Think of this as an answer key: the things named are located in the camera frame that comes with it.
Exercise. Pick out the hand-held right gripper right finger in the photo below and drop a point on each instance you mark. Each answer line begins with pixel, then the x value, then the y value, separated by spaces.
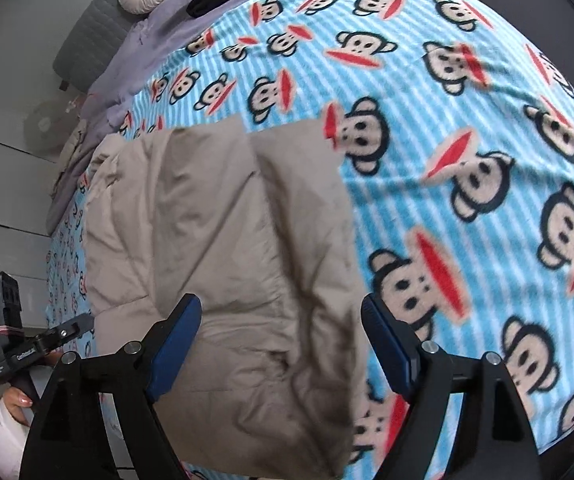
pixel 392 345

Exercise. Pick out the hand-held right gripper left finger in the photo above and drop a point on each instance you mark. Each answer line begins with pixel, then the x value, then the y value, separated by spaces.
pixel 177 340

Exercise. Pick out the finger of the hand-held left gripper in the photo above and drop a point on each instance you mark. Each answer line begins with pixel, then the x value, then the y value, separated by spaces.
pixel 67 330

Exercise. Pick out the beige padded jacket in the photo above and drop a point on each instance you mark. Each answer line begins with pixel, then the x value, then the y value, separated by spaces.
pixel 207 220

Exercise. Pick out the person's left hand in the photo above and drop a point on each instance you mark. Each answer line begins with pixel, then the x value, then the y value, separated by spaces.
pixel 19 402

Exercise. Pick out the blue striped monkey print blanket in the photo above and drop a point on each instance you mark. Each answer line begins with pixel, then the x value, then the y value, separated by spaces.
pixel 467 110

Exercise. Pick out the grey quilted headboard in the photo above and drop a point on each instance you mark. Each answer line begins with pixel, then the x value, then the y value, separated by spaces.
pixel 92 35

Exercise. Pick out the purple bedsheet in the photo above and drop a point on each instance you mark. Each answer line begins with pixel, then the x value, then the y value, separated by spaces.
pixel 167 30

